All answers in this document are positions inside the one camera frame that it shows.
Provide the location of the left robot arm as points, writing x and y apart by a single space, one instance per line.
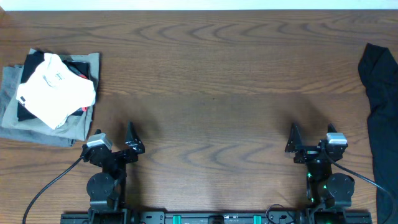
107 189

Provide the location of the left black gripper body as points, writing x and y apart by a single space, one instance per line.
122 161

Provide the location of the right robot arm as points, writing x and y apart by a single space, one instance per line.
330 193

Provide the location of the white folded t-shirt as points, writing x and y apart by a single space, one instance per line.
53 92

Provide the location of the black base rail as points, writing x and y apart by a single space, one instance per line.
273 216

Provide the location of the grey folded garment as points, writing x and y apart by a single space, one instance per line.
10 79

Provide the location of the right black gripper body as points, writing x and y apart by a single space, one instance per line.
307 155

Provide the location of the black t-shirt with logo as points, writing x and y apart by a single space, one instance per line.
378 72

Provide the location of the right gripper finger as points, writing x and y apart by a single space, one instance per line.
294 143
331 129

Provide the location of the beige folded garment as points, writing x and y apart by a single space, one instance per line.
75 127

